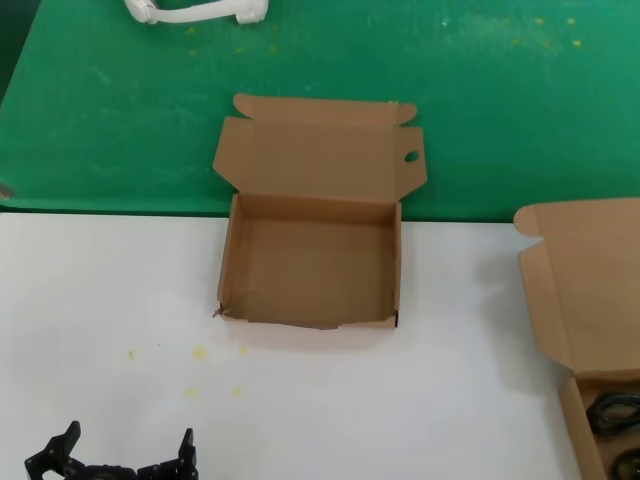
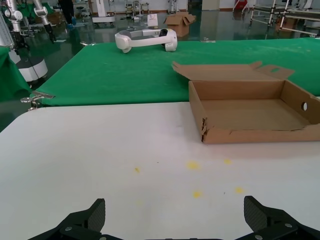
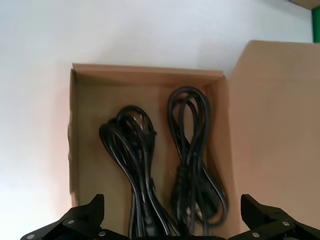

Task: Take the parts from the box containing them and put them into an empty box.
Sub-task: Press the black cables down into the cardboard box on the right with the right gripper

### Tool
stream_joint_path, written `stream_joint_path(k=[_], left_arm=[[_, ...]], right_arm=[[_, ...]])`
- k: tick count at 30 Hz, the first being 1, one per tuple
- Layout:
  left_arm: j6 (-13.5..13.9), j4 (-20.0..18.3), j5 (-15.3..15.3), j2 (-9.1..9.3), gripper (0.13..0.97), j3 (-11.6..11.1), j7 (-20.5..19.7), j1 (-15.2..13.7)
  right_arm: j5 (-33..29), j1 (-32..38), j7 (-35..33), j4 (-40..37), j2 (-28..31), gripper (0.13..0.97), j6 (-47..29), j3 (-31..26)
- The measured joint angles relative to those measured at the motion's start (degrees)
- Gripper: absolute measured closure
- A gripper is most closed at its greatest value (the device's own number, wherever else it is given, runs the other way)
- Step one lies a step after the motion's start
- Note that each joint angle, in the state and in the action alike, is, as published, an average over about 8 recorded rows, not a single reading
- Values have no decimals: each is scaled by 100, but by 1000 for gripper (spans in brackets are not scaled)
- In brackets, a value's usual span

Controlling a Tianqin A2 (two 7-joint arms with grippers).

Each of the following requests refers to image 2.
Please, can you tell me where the green table cloth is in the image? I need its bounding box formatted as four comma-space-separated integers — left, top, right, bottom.
29, 37, 320, 107

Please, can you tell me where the red crate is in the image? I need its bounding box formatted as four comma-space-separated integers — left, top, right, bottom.
234, 0, 250, 11

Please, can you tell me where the cardboard box with torn corner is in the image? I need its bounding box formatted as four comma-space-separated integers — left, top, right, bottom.
171, 60, 320, 145

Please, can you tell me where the white VR headset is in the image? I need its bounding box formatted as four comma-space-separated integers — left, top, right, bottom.
114, 28, 179, 54

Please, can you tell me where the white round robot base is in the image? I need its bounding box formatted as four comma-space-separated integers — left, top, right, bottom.
9, 47, 49, 83

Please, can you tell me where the metal pipe rack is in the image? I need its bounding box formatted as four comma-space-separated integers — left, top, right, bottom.
249, 0, 320, 36

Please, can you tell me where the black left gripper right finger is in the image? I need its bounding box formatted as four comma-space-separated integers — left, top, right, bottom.
229, 195, 320, 240

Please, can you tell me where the person with blue shoe covers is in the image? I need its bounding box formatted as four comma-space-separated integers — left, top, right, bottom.
58, 0, 76, 30

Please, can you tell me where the white pedestal robot stand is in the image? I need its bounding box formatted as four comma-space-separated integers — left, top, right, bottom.
91, 0, 116, 24

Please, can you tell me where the large open cardboard carton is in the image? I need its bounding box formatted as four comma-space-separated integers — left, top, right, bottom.
163, 11, 197, 38

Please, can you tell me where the green cloth covered table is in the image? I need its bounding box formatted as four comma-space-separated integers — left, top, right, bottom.
0, 46, 34, 103

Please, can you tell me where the white paper bag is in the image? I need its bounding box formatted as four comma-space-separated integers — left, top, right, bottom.
146, 13, 160, 28

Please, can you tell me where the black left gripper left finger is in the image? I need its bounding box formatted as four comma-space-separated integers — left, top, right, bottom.
24, 198, 107, 240

